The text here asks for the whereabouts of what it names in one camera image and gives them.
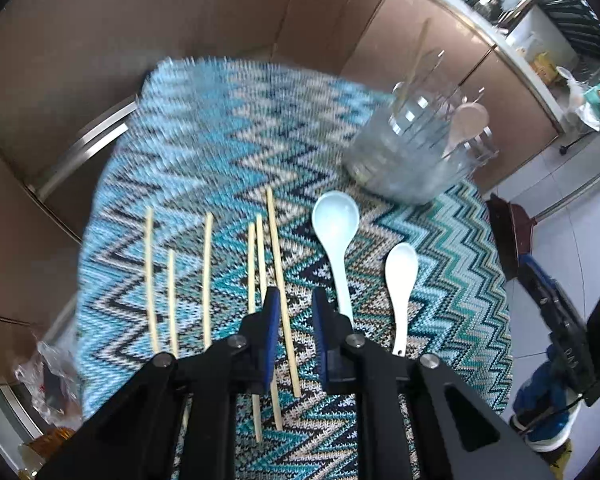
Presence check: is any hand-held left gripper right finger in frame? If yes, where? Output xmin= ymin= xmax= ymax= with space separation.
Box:
xmin=311 ymin=287 xmax=556 ymax=480

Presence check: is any yellow oil bottle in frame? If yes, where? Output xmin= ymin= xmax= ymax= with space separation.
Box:
xmin=532 ymin=52 xmax=561 ymax=85

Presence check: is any white kitchen countertop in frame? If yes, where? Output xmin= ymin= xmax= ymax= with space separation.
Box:
xmin=370 ymin=0 xmax=576 ymax=133

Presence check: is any small white ceramic spoon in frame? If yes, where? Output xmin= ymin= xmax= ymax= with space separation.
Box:
xmin=384 ymin=242 xmax=420 ymax=357

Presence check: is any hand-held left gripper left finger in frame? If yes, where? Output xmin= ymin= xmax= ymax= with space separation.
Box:
xmin=37 ymin=286 xmax=283 ymax=480

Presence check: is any clear utensil holder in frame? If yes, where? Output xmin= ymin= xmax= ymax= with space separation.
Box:
xmin=342 ymin=80 xmax=498 ymax=206

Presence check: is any wooden spoon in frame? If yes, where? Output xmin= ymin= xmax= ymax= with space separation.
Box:
xmin=442 ymin=102 xmax=490 ymax=159

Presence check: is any amber plastic bottle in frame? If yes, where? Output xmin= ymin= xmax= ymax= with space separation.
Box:
xmin=19 ymin=426 xmax=77 ymax=468

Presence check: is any dark red dustpan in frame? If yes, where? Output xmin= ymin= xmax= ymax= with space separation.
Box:
xmin=485 ymin=194 xmax=537 ymax=281

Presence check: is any clear plastic bag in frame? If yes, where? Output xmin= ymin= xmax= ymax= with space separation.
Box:
xmin=14 ymin=340 xmax=84 ymax=421

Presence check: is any large white ceramic spoon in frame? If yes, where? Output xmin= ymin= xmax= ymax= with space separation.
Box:
xmin=312 ymin=191 xmax=359 ymax=326

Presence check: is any zigzag patterned table mat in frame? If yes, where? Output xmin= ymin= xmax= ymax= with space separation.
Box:
xmin=75 ymin=55 xmax=513 ymax=480

